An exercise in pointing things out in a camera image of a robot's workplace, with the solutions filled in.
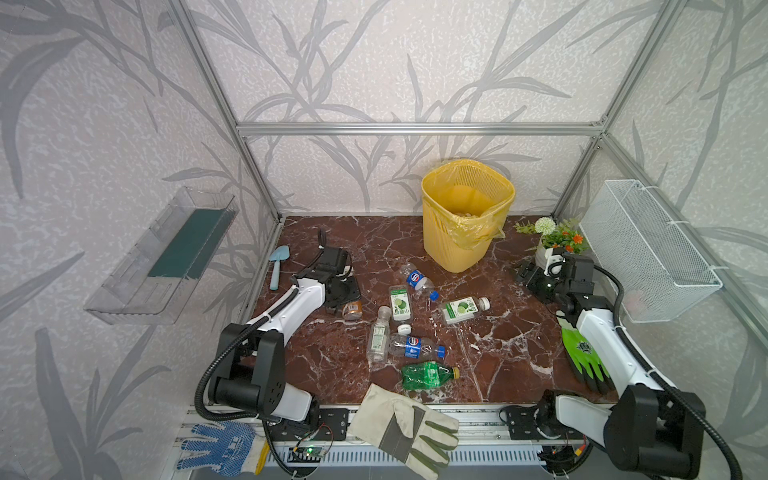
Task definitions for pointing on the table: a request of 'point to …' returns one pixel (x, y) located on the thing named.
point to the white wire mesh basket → (656, 271)
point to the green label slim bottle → (379, 336)
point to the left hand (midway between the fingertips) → (359, 285)
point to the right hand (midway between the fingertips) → (517, 265)
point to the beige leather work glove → (414, 435)
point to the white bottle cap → (404, 329)
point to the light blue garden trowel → (282, 253)
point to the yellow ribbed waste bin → (462, 206)
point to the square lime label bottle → (401, 303)
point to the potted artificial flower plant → (562, 235)
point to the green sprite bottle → (427, 375)
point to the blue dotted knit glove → (233, 450)
